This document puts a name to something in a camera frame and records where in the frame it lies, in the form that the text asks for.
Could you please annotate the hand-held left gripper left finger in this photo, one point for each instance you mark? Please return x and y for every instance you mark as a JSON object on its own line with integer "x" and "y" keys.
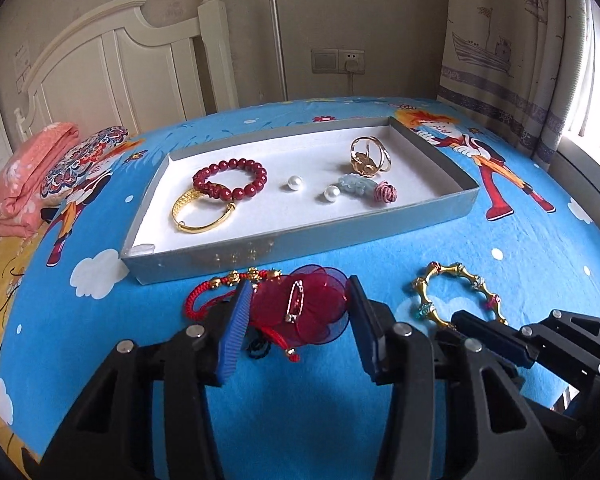
{"x": 234, "y": 335}

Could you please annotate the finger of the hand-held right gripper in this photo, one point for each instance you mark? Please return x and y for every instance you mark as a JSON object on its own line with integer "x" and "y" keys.
{"x": 500, "y": 344}
{"x": 585, "y": 324}

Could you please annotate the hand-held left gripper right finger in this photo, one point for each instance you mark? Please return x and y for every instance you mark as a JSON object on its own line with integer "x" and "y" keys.
{"x": 365, "y": 330}

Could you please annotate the red flower brooch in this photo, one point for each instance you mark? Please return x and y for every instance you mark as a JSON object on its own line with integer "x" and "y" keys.
{"x": 280, "y": 310}

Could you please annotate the gold bamboo bangle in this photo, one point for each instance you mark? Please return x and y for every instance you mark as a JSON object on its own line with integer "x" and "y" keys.
{"x": 436, "y": 316}

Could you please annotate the gold patterned bangle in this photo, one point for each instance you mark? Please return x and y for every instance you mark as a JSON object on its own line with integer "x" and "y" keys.
{"x": 200, "y": 227}

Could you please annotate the grey cardboard box tray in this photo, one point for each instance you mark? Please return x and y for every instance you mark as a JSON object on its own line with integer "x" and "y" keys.
{"x": 280, "y": 220}

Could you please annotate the white pearl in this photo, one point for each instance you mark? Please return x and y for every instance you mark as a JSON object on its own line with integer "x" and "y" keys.
{"x": 294, "y": 183}
{"x": 331, "y": 194}

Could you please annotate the jade pendant with pink knot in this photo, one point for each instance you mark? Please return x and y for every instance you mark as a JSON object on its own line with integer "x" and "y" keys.
{"x": 355, "y": 185}

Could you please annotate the blue cartoon printed tablecloth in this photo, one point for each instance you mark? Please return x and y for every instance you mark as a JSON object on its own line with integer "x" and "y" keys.
{"x": 300, "y": 410}

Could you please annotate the grey window sill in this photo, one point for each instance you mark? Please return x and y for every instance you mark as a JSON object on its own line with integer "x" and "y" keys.
{"x": 590, "y": 185}

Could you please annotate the patterned folded cloth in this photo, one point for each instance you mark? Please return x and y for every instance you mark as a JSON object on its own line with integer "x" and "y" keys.
{"x": 85, "y": 160}

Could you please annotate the yellow bed sheet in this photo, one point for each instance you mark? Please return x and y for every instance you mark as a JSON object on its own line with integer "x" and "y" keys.
{"x": 0, "y": 280}

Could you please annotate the pink folded blanket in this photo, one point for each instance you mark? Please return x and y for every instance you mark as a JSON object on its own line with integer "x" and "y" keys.
{"x": 25, "y": 175}

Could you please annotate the ship printed curtain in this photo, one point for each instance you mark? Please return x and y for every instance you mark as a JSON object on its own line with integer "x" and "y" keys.
{"x": 495, "y": 60}

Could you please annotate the metal pole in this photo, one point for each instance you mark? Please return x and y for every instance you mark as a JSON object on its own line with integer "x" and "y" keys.
{"x": 277, "y": 45}

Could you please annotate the white wooden headboard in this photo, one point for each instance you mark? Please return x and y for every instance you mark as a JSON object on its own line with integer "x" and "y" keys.
{"x": 105, "y": 70}

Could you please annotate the wall power socket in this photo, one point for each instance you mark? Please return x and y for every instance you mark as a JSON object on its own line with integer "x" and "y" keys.
{"x": 352, "y": 62}

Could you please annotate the grey wall switch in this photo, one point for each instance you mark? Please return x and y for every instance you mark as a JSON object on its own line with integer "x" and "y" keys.
{"x": 326, "y": 60}

